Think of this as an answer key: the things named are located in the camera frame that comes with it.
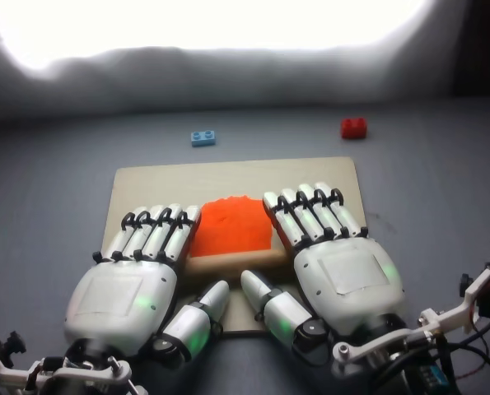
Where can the light wooden board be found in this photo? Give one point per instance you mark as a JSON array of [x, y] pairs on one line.
[[236, 177]]

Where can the white backdrop sheet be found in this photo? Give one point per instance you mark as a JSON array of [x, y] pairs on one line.
[[228, 78]]

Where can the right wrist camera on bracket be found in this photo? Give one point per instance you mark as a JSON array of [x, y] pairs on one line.
[[475, 292]]

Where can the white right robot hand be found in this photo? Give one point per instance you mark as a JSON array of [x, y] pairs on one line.
[[347, 280]]

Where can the orange modelling clay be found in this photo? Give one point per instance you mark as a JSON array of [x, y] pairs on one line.
[[228, 230]]

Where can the wooden rolling pin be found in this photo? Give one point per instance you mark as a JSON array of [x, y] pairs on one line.
[[228, 263]]

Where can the light blue toy brick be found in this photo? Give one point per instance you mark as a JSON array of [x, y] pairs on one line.
[[204, 139]]

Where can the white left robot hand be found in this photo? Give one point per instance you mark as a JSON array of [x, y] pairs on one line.
[[113, 304]]

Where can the red toy brick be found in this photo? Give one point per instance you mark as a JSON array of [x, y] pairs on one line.
[[353, 128]]

